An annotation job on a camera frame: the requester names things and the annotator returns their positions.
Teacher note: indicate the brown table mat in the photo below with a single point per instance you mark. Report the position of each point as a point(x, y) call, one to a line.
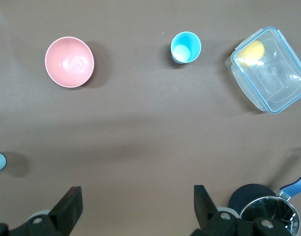
point(145, 127)

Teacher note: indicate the clear plastic lidded container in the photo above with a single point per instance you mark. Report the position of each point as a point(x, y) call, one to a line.
point(278, 78)

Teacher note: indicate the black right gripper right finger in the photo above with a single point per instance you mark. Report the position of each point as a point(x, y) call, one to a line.
point(205, 209)

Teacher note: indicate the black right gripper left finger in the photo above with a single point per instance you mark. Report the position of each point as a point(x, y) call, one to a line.
point(66, 211)

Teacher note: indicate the yellow round food piece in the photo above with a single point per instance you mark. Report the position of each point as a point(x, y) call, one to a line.
point(252, 52)

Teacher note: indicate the pink bowl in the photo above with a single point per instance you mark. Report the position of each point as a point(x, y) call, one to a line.
point(69, 62)

